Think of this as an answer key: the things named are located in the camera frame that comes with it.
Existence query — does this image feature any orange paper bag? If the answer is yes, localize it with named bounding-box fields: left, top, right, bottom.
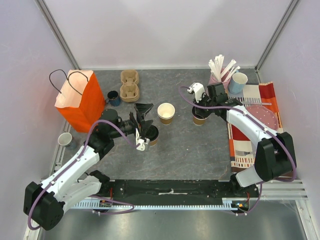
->
left=54, top=70, right=105, bottom=133

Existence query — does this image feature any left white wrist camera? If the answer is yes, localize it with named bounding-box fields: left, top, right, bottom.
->
left=135, top=128, right=150, bottom=152

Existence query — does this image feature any purple cable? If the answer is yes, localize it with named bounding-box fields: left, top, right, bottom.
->
left=26, top=119, right=142, bottom=231
left=179, top=86, right=298, bottom=216

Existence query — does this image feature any light blue cup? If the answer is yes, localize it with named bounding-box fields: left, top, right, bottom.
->
left=228, top=72, right=248, bottom=95

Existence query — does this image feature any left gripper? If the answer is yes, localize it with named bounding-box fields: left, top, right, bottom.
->
left=110, top=103, right=154, bottom=139

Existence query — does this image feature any small white grey cup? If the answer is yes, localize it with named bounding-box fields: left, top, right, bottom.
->
left=57, top=132, right=77, bottom=149

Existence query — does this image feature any dark blue mug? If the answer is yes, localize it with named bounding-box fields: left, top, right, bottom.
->
left=107, top=90, right=121, bottom=107

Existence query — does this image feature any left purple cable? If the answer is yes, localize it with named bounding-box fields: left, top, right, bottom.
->
left=26, top=119, right=142, bottom=231

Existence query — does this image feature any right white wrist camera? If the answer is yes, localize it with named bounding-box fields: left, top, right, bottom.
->
left=187, top=82, right=205, bottom=103

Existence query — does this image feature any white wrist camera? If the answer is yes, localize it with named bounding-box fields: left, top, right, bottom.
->
left=135, top=128, right=150, bottom=152
left=187, top=82, right=205, bottom=103

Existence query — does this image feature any brown paper cup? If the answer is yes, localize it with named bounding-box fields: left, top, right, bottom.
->
left=157, top=102, right=176, bottom=125
left=149, top=138, right=158, bottom=147
left=193, top=114, right=208, bottom=126

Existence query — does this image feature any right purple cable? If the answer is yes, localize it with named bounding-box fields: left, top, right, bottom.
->
left=179, top=86, right=298, bottom=216

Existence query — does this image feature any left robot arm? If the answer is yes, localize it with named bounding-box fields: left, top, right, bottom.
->
left=23, top=103, right=154, bottom=231

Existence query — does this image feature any aluminium cable duct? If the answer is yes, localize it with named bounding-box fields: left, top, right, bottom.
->
left=71, top=198, right=238, bottom=211

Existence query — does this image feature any cardboard cup carrier stack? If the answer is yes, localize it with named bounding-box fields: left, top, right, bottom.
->
left=120, top=69, right=140, bottom=103

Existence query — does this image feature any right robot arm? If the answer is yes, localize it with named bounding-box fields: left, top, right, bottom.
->
left=186, top=82, right=297, bottom=197

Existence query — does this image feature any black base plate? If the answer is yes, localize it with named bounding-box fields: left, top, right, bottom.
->
left=97, top=179, right=259, bottom=205

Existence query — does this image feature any pink dotted plate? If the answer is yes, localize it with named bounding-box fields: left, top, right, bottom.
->
left=246, top=105, right=279, bottom=131

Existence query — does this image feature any pink straw holder cup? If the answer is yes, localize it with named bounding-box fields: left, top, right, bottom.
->
left=208, top=72, right=231, bottom=90

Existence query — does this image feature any black cup lid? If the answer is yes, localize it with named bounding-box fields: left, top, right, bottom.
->
left=191, top=106, right=213, bottom=120
left=145, top=125, right=159, bottom=142

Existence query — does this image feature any patterned orange cloth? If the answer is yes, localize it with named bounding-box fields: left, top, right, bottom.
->
left=227, top=82, right=284, bottom=173

